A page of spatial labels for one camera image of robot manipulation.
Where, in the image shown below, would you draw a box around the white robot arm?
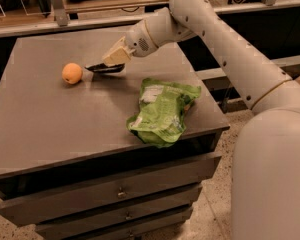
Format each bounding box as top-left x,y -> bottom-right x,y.
102,0 -> 300,240

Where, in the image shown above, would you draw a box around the grey drawer cabinet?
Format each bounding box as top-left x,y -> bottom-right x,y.
0,25 -> 231,240

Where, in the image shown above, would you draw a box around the grey low shelf frame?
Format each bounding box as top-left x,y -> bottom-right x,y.
197,55 -> 300,114

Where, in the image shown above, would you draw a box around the middle grey drawer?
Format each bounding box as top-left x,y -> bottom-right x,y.
36,183 -> 201,240

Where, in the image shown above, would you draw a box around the grey metal railing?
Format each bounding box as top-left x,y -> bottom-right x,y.
0,0 -> 300,40

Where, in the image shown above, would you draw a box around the bottom grey drawer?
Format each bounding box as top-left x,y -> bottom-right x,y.
74,206 -> 192,240

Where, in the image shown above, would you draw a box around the dark chocolate rxbar wrapper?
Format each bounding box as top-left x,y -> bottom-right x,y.
86,63 -> 125,73

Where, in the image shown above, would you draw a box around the orange fruit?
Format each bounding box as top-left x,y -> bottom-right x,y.
62,63 -> 83,84

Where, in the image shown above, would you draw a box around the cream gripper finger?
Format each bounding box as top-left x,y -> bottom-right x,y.
102,37 -> 134,66

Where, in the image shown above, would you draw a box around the grey drawer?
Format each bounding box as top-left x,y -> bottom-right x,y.
74,206 -> 192,240
36,183 -> 201,240
0,152 -> 221,226

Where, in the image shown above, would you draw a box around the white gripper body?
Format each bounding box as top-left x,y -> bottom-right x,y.
125,20 -> 158,57

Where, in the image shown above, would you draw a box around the top grey drawer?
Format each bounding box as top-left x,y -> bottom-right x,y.
0,152 -> 221,226

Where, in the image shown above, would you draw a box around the green chip bag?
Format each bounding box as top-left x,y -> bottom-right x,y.
126,78 -> 201,148

